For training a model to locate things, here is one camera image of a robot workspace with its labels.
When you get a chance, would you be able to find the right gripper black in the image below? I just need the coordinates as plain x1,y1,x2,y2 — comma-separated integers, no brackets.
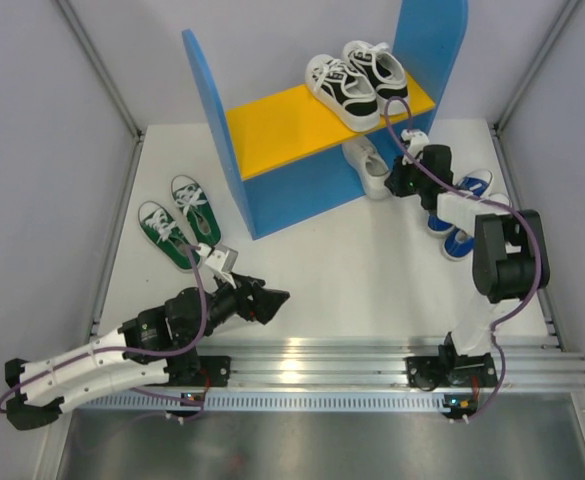
384,154,429,199

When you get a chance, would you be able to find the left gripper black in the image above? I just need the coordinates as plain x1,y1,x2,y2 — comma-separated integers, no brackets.
185,271,289,345

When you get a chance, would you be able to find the green sneaker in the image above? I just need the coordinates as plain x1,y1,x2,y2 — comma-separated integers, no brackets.
138,201,200,272
171,175,222,246

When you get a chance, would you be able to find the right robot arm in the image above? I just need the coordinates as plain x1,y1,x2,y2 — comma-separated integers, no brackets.
385,141,550,391

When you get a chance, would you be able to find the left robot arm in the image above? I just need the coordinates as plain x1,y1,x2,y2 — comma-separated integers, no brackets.
0,275,291,431

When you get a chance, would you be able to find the blue and yellow shoe shelf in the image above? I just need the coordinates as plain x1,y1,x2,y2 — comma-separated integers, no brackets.
182,1,468,239

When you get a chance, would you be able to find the blue sneaker upper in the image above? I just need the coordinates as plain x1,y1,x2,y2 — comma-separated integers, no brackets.
427,169,493,236

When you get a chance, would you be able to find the blue sneaker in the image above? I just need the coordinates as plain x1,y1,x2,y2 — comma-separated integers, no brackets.
427,169,493,236
440,193,512,262

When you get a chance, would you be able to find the blue sneaker lower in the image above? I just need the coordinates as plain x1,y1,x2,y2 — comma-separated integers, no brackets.
440,193,512,262

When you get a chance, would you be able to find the black white sneaker left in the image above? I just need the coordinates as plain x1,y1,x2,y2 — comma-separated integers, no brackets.
305,54,380,133

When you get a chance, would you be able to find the black white sneaker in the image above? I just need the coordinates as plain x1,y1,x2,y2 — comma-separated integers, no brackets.
305,54,380,133
342,40,409,116

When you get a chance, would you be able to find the black white sneaker right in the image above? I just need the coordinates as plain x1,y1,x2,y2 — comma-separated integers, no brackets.
342,40,409,116

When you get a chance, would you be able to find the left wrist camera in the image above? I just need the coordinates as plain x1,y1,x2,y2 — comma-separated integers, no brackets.
197,243,238,285

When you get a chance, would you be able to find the slotted cable duct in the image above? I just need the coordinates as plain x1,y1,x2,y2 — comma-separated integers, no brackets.
80,391,473,413

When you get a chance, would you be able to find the aluminium mounting rail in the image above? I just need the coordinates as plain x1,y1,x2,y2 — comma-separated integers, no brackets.
197,316,585,393

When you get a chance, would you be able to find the aluminium frame post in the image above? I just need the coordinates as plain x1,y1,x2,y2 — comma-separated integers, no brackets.
492,0,583,138
53,0,143,141

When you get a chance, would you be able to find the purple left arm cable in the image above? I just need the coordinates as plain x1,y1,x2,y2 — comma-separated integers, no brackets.
0,243,213,426

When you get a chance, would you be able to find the left aluminium frame post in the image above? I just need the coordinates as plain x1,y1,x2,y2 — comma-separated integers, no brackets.
53,0,143,141

